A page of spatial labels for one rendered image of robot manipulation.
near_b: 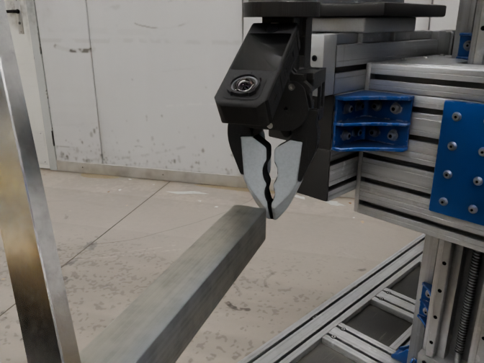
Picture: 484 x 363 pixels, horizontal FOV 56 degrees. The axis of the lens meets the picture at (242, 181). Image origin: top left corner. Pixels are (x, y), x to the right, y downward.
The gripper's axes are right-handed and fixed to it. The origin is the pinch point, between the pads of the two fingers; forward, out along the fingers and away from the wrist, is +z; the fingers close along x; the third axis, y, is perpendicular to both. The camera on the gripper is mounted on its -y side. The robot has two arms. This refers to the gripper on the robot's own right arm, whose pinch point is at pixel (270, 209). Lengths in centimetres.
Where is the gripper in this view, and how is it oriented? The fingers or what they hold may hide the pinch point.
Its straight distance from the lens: 47.4
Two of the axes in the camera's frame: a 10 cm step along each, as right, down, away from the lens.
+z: 0.0, 9.4, 3.3
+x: -9.3, -1.2, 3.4
